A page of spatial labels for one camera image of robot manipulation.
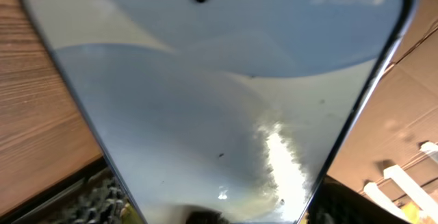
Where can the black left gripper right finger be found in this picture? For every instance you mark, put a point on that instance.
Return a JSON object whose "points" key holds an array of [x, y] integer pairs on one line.
{"points": [[335, 203]]}

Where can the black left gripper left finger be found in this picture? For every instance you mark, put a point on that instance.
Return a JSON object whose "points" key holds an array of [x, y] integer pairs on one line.
{"points": [[91, 195]]}

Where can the Galaxy S24+ smartphone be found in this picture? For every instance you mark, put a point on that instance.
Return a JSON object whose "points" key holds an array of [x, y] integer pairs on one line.
{"points": [[236, 107]]}

